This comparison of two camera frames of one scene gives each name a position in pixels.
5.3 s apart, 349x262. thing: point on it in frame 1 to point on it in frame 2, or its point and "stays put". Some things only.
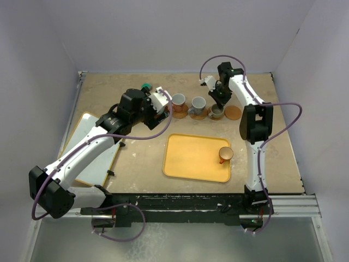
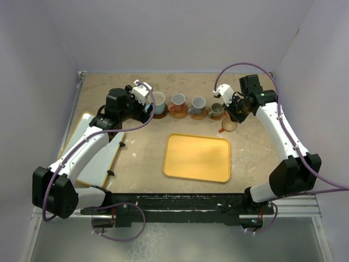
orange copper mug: [225, 153] to [228, 125]
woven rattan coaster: [181, 114] stays put
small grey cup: [216, 112] stays put
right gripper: [221, 102] to [240, 119]
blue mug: [198, 103] stays put
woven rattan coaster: [198, 117] stays put
